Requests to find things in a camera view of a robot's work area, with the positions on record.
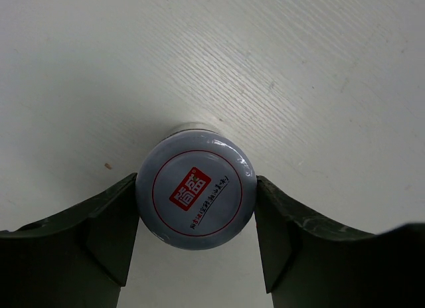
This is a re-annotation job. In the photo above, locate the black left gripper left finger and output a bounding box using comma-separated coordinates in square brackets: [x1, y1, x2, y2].
[1, 173, 139, 307]

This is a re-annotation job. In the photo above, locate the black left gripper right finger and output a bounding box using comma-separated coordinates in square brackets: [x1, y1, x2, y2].
[254, 176, 424, 307]

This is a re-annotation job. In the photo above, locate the small jar with white lid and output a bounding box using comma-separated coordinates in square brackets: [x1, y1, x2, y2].
[135, 123, 257, 250]

